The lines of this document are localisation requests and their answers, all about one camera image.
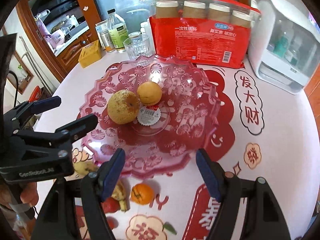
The glass bottle green label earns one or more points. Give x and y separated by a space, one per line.
117 30

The red tomato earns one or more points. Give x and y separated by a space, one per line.
110 205

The white plate price sticker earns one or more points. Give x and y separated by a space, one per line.
149 115

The small metal can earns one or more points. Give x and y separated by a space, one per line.
107 42

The yellow tin box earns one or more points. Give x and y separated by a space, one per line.
90 54

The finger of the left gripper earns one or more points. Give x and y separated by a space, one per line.
22 113
70 132

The left hand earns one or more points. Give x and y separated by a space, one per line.
29 195

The clear drinking glass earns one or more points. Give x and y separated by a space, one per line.
138 46

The white carton box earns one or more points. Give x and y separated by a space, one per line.
101 26

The red paper cup package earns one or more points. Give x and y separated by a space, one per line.
210 32

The small yellow orange fruit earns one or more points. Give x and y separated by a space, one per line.
149 93

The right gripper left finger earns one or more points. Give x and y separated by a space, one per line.
95 188

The white squeeze bottle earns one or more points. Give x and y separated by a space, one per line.
145 28

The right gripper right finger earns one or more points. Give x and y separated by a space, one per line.
226 190

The spotted yellow banana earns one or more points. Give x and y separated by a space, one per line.
119 193

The small orange tangerine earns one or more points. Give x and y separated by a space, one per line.
142 194

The speckled yellow pear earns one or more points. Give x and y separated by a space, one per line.
123 107

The pink glass fruit plate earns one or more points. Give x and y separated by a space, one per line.
163 137

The white cup sterilizer box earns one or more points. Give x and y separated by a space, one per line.
284 45

